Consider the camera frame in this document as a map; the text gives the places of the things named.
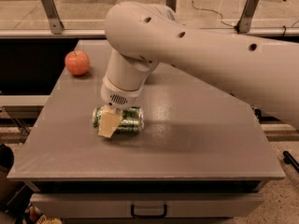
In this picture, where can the metal bracket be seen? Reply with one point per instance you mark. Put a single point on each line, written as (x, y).
(172, 4)
(56, 25)
(244, 24)

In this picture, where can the dark round object left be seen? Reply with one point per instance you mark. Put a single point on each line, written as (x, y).
(6, 158)

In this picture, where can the grey drawer with black handle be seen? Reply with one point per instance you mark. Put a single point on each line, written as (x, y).
(127, 205)

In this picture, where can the green soda can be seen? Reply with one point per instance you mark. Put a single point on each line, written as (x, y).
(132, 120)

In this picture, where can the red apple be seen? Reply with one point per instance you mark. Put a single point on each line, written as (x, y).
(77, 62)

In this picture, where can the left metal bracket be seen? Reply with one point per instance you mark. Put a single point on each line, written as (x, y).
(56, 25)

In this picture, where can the right metal bracket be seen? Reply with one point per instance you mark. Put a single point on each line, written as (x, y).
(244, 24)

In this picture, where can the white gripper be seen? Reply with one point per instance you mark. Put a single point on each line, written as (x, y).
(120, 96)

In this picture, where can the middle metal bracket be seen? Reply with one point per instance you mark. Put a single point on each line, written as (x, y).
(172, 4)

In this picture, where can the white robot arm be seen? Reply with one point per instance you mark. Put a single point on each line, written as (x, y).
(259, 71)

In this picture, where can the black rod on floor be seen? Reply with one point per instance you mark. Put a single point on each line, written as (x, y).
(289, 159)

